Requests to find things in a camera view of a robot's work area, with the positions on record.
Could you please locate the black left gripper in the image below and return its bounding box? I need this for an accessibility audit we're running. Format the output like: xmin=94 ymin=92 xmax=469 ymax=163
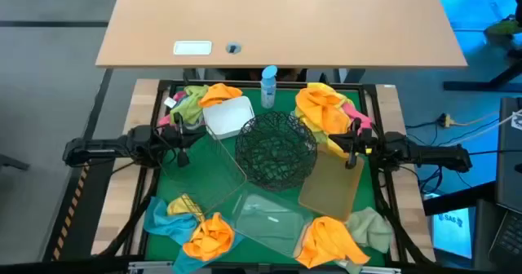
xmin=157 ymin=113 xmax=208 ymax=168

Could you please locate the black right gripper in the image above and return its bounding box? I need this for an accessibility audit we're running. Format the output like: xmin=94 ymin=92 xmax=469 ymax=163
xmin=328 ymin=117 xmax=383 ymax=170

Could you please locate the lime green microfiber towel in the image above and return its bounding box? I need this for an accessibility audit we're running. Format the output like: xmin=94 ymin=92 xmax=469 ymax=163
xmin=170 ymin=85 xmax=210 ymax=125

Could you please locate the yellow microfiber towel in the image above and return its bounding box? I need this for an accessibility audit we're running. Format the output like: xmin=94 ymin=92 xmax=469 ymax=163
xmin=293 ymin=82 xmax=356 ymax=159
xmin=166 ymin=192 xmax=206 ymax=222

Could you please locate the pale green microfiber towel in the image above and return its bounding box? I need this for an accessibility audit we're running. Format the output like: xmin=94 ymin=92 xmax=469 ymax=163
xmin=334 ymin=206 xmax=395 ymax=274

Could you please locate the white plastic bin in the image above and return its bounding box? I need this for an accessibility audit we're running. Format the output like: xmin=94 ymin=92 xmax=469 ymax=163
xmin=202 ymin=95 xmax=256 ymax=140

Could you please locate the tan plastic tray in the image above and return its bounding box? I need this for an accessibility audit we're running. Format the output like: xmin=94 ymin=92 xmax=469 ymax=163
xmin=297 ymin=143 xmax=366 ymax=223

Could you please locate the green table mat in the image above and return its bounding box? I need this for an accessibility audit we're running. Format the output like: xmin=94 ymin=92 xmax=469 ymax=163
xmin=144 ymin=86 xmax=387 ymax=267

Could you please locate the light blue spray bottle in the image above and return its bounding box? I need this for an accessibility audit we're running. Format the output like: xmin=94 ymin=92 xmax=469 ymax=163
xmin=259 ymin=64 xmax=279 ymax=110

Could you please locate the white rectangular desk plate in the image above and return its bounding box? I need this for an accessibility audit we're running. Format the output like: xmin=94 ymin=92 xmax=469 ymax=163
xmin=173 ymin=40 xmax=214 ymax=56

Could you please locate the yellow power plug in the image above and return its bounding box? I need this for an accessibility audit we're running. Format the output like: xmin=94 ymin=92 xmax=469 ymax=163
xmin=438 ymin=113 xmax=457 ymax=129

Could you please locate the clear plastic tray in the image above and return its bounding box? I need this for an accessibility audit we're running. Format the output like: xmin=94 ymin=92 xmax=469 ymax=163
xmin=228 ymin=186 xmax=316 ymax=259

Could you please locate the black desk foot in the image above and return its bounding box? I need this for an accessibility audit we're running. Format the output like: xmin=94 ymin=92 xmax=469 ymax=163
xmin=443 ymin=60 xmax=522 ymax=94

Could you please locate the light wooden desk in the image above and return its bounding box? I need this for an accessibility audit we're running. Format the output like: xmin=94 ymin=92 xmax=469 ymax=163
xmin=95 ymin=0 xmax=469 ymax=69

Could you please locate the white box with blue print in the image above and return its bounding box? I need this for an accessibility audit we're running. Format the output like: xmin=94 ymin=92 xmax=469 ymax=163
xmin=431 ymin=207 xmax=475 ymax=259

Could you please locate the black yellow hazard strip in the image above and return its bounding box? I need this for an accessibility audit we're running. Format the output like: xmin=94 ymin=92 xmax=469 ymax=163
xmin=51 ymin=159 xmax=91 ymax=262

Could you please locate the black equipment case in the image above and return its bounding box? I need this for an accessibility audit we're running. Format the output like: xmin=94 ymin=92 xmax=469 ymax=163
xmin=494 ymin=96 xmax=522 ymax=214

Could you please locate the grey furniture leg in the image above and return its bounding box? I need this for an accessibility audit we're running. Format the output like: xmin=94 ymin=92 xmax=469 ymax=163
xmin=0 ymin=153 xmax=30 ymax=172

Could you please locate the black keyboard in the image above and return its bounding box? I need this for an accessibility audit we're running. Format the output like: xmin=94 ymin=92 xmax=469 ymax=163
xmin=488 ymin=210 xmax=522 ymax=269

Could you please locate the person's foot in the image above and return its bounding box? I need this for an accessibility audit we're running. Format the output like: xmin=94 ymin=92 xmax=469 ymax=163
xmin=484 ymin=15 xmax=522 ymax=38

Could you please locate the rectangular copper wire basket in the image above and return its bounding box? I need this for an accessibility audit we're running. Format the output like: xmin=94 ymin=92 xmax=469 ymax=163
xmin=157 ymin=123 xmax=248 ymax=223

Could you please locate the round black wire basket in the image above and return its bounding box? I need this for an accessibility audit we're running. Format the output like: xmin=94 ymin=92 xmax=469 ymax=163
xmin=235 ymin=110 xmax=318 ymax=192

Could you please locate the black aluminium table frame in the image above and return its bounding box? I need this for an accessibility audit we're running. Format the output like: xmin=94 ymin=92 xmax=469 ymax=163
xmin=122 ymin=79 xmax=411 ymax=269

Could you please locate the blue cable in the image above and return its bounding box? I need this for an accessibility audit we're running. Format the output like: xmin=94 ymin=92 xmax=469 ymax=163
xmin=419 ymin=166 xmax=444 ymax=196

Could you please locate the thick black cable loom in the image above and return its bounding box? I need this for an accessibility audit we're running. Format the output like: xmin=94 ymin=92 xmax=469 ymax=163
xmin=374 ymin=175 xmax=433 ymax=265
xmin=97 ymin=171 xmax=160 ymax=257

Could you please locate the pale yellow cable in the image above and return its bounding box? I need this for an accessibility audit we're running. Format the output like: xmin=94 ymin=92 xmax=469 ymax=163
xmin=452 ymin=110 xmax=501 ymax=127

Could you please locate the silver metal bracket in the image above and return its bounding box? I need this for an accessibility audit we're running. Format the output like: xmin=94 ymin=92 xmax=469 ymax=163
xmin=353 ymin=265 xmax=403 ymax=274
xmin=128 ymin=260 xmax=175 ymax=274

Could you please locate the white cable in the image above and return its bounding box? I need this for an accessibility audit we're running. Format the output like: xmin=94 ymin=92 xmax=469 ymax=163
xmin=446 ymin=110 xmax=522 ymax=144

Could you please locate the thin black cable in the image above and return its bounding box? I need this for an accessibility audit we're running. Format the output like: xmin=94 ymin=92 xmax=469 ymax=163
xmin=468 ymin=148 xmax=522 ymax=157

